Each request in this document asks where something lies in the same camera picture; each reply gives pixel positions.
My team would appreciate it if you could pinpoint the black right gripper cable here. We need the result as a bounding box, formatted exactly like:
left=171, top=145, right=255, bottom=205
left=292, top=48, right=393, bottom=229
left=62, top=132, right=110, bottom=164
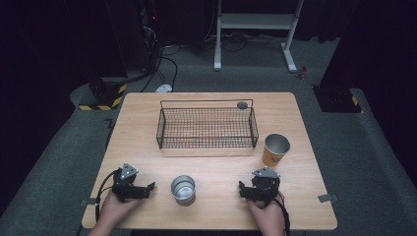
left=274, top=192, right=292, bottom=236

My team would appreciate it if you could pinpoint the dark equipment rack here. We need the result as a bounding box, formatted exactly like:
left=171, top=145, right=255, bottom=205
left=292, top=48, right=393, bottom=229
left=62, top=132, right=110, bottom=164
left=136, top=0, right=165, bottom=75

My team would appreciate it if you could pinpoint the white metal stand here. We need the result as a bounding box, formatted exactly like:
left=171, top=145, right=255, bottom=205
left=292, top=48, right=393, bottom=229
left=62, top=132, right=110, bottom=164
left=213, top=0, right=305, bottom=74

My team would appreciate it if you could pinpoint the person's right hand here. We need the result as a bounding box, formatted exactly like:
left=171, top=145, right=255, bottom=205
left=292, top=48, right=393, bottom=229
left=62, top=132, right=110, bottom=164
left=246, top=193, right=286, bottom=236

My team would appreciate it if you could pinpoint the black floor cable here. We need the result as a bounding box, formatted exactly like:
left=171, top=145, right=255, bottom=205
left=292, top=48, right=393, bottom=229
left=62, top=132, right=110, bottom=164
left=140, top=43, right=182, bottom=93

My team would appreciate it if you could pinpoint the orange paper cup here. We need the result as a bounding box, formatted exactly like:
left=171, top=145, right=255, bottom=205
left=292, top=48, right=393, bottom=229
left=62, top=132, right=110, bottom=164
left=261, top=132, right=291, bottom=168

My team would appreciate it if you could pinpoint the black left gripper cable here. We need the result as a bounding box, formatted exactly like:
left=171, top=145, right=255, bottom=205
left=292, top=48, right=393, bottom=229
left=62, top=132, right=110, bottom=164
left=93, top=168, right=120, bottom=224

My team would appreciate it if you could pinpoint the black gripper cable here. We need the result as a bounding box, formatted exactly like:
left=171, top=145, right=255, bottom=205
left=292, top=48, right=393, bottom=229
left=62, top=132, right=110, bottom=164
left=274, top=192, right=292, bottom=236
left=93, top=168, right=120, bottom=224

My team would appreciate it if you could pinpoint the person's left hand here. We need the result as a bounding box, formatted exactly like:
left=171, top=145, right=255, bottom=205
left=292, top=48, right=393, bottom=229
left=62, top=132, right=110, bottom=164
left=97, top=190, right=143, bottom=235

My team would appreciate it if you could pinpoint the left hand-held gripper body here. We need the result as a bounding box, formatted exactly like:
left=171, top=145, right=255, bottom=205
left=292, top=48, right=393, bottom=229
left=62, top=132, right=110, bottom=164
left=111, top=161, right=151, bottom=204

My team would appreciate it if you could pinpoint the black wire basket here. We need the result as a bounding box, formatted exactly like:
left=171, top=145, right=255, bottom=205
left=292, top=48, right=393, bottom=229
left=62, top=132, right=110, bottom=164
left=155, top=98, right=260, bottom=149

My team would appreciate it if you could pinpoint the yellow black striped base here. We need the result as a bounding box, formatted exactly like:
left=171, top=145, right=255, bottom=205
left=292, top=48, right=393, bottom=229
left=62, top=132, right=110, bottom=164
left=312, top=84, right=364, bottom=114
left=78, top=77, right=128, bottom=112

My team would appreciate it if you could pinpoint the silver metal cup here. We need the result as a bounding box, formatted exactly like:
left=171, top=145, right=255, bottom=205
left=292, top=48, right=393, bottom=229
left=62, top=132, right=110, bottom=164
left=169, top=174, right=197, bottom=205

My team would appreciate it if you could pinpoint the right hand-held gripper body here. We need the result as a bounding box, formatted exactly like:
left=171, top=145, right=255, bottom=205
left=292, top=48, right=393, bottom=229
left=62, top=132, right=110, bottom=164
left=246, top=166, right=281, bottom=208

